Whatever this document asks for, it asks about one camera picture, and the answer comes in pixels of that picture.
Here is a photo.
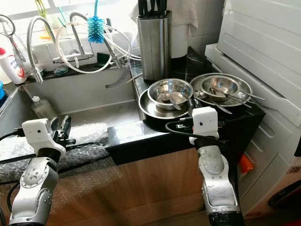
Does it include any steel bowl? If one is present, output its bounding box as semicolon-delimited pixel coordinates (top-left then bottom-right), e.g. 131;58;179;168
147;79;194;112
201;75;240;100

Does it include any steel plate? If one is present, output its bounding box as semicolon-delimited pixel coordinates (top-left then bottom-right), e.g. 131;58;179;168
139;86;198;121
190;73;253;108

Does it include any steel rod with black grip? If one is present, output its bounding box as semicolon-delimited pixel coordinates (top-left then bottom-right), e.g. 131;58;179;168
129;73;144;85

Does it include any steel spoon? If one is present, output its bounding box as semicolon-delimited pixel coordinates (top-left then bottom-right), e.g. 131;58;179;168
195;90;234;115
162;92;189;112

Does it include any clear plastic bottle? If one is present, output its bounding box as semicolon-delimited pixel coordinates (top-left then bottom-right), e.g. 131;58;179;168
31;96;57;121

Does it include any bubble wrap edge padding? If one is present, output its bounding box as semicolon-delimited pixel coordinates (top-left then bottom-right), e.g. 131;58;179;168
0;123;113;184

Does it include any steel sink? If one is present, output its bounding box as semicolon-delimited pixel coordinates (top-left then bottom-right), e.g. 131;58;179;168
0;68;146;142

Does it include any steel chopstick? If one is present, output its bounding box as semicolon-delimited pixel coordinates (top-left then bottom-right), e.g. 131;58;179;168
209;87;267;101
216;92;255;108

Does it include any small steel cup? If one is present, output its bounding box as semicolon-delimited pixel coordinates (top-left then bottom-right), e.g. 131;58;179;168
30;67;45;79

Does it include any steel knife block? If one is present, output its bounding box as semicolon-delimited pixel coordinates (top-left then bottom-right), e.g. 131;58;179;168
136;0;172;81

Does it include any orange plastic tag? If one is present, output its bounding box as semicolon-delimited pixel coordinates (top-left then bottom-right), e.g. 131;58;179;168
240;153;255;175

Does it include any white red-pump soap bottle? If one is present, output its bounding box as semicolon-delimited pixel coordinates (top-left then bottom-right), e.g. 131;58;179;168
0;47;26;86

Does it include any white towel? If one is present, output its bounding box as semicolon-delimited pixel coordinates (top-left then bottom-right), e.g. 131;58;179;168
129;0;199;59

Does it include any flexible steel faucet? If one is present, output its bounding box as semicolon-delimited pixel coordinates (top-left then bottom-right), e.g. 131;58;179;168
27;16;52;84

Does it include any wooden cabinet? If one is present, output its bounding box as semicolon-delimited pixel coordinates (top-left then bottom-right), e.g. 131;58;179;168
0;148;205;226

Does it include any chrome tap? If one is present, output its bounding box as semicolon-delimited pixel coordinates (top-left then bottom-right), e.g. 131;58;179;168
52;12;90;65

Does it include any white washing machine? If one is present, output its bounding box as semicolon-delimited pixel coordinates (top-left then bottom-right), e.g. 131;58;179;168
205;0;301;217

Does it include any blue bottle brush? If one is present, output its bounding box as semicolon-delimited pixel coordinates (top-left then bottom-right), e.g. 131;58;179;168
87;0;105;44

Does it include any green plastic utensil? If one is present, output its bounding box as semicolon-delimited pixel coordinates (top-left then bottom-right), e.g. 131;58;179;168
35;0;50;22

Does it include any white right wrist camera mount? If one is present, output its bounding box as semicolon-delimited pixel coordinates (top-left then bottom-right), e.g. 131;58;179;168
190;107;220;146

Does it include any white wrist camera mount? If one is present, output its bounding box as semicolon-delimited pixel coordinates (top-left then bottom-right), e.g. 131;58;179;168
22;119;67;159
190;107;220;146

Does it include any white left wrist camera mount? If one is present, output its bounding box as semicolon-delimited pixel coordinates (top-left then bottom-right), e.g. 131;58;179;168
22;119;67;159

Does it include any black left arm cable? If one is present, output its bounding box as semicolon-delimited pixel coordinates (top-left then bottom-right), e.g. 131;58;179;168
0;131;29;212

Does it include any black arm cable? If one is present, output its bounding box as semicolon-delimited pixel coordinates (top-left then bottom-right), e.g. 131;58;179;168
0;131;29;212
166;121;241;217

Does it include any white looped hose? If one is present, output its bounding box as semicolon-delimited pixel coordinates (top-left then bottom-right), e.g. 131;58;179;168
55;24;142;74

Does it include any grey hose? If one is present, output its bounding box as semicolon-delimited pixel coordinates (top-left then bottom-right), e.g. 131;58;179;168
106;68;130;89

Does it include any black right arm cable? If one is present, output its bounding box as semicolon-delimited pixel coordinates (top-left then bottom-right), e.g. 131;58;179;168
166;121;241;217

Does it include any round wire strainer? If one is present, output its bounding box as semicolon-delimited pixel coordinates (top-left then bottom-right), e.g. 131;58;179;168
0;14;29;64

